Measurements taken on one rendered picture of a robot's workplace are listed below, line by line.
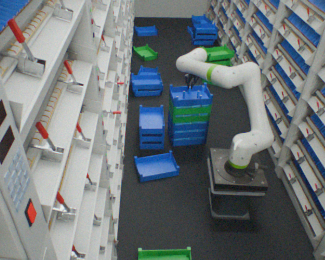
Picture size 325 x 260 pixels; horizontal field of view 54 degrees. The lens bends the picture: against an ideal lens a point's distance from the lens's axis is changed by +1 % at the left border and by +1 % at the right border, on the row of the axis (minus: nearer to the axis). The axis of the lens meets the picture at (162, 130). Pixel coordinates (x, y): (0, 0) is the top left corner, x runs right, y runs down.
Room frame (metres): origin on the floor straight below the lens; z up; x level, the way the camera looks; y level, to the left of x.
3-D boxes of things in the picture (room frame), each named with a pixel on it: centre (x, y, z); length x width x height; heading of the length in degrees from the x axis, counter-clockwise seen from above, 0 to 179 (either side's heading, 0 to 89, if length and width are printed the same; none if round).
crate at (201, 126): (2.16, -0.21, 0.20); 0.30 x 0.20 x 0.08; 100
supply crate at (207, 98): (2.16, -0.21, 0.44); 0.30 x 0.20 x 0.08; 100
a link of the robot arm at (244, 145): (1.45, -0.48, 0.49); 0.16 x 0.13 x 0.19; 123
